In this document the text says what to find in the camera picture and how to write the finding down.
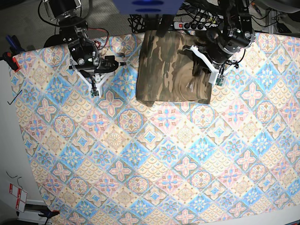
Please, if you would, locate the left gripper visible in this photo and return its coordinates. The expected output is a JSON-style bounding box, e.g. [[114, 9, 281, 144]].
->
[[195, 28, 252, 74]]

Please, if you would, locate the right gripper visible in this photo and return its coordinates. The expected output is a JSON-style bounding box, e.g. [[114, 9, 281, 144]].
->
[[69, 52, 127, 74]]

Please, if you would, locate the camouflage T-shirt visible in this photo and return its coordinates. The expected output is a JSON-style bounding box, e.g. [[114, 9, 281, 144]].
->
[[135, 30, 212, 106]]

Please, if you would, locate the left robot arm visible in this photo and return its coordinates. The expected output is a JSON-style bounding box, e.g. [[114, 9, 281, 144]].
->
[[187, 0, 255, 78]]

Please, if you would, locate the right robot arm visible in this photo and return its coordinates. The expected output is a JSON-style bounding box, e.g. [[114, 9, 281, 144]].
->
[[37, 0, 126, 78]]

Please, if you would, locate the white power strip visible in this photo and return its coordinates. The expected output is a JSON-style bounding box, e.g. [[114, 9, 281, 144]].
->
[[173, 22, 218, 30]]

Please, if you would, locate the black allen key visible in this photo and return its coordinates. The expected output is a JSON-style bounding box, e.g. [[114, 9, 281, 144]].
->
[[7, 89, 23, 105]]

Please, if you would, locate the red black clamp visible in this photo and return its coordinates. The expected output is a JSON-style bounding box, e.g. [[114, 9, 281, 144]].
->
[[0, 52, 20, 72]]

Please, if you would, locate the patterned tile tablecloth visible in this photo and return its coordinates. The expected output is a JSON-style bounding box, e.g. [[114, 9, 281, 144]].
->
[[10, 34, 300, 225]]

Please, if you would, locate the red white label card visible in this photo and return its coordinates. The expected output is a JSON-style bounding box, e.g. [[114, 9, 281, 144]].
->
[[9, 183, 28, 212]]

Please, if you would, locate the blue orange bottom clamp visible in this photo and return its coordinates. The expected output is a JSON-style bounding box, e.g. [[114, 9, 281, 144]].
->
[[38, 210, 60, 225]]

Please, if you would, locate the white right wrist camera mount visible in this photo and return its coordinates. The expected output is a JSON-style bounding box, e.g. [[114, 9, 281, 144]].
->
[[69, 65, 115, 98]]

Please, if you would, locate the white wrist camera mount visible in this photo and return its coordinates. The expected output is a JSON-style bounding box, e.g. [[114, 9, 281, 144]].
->
[[183, 45, 239, 87], [69, 65, 115, 98]]

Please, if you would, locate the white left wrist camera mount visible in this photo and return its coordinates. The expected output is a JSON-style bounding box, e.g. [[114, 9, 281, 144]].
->
[[183, 45, 239, 87]]

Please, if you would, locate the black wire basket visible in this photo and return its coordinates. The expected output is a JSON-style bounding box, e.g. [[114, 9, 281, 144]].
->
[[127, 14, 146, 33]]

